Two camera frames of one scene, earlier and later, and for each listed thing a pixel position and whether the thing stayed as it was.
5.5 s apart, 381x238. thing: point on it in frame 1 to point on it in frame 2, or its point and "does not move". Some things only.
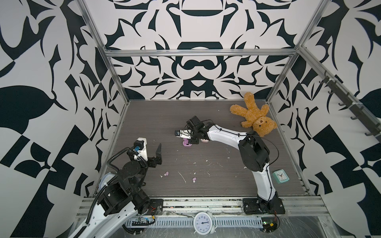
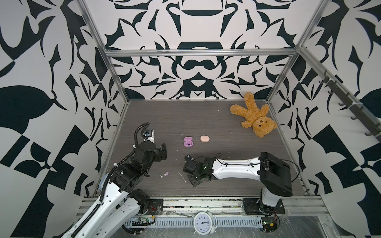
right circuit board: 269,224 does not move
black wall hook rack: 365,120 does not move
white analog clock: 205,223 does not move
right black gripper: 193,142 to 194,183
